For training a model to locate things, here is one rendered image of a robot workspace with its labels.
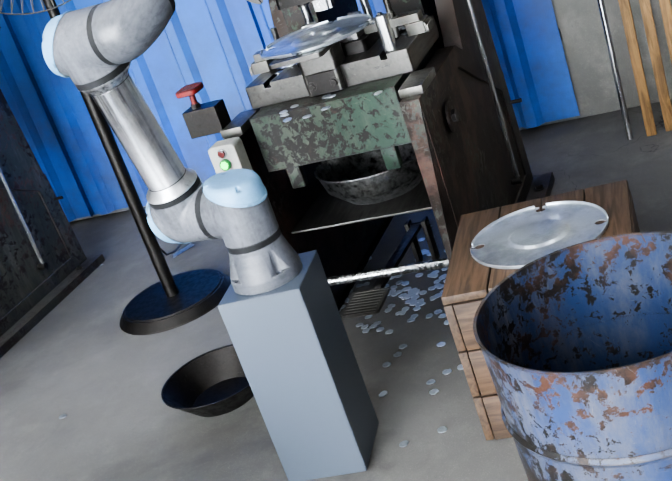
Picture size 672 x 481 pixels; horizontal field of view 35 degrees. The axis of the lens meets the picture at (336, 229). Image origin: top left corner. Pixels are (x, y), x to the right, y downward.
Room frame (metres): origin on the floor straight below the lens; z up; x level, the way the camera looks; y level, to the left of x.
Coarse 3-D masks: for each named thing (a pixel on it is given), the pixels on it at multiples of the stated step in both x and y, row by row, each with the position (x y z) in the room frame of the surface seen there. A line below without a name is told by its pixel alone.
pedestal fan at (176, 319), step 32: (32, 0) 3.11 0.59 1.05; (96, 128) 3.22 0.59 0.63; (128, 192) 3.21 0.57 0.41; (160, 256) 3.22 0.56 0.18; (160, 288) 3.32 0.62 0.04; (192, 288) 3.22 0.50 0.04; (224, 288) 3.17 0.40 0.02; (128, 320) 3.15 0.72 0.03; (160, 320) 3.06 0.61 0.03; (192, 320) 3.05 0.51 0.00
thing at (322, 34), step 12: (324, 24) 2.75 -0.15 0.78; (336, 24) 2.70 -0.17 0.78; (348, 24) 2.64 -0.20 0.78; (360, 24) 2.59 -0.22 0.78; (288, 36) 2.76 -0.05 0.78; (300, 36) 2.67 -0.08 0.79; (312, 36) 2.62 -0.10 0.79; (324, 36) 2.57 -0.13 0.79; (336, 36) 2.55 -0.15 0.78; (348, 36) 2.50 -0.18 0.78; (276, 48) 2.66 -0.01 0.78; (288, 48) 2.61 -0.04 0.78; (300, 48) 2.55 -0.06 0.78; (312, 48) 2.49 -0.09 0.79
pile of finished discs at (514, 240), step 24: (504, 216) 2.16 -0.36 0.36; (528, 216) 2.13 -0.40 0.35; (552, 216) 2.09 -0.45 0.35; (576, 216) 2.05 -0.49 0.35; (600, 216) 2.01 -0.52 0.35; (480, 240) 2.09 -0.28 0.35; (504, 240) 2.05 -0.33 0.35; (528, 240) 2.00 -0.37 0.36; (552, 240) 1.96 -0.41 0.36; (576, 240) 1.94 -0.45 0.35; (504, 264) 1.94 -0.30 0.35
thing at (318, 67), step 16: (320, 48) 2.48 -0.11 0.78; (336, 48) 2.59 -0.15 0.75; (272, 64) 2.50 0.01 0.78; (288, 64) 2.48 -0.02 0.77; (304, 64) 2.59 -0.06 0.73; (320, 64) 2.58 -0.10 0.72; (336, 64) 2.57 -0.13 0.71; (304, 80) 2.60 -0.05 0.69; (320, 80) 2.58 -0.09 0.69; (336, 80) 2.56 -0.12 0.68
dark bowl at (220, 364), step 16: (208, 352) 2.63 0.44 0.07; (224, 352) 2.63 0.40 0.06; (192, 368) 2.60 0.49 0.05; (208, 368) 2.61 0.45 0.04; (224, 368) 2.60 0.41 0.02; (240, 368) 2.58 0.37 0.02; (176, 384) 2.55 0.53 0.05; (192, 384) 2.57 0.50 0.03; (208, 384) 2.57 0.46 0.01; (224, 384) 2.55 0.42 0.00; (240, 384) 2.52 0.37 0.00; (176, 400) 2.49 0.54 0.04; (192, 400) 2.52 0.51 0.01; (208, 400) 2.50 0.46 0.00; (224, 400) 2.35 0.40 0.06; (240, 400) 2.39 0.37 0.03; (208, 416) 2.41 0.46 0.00
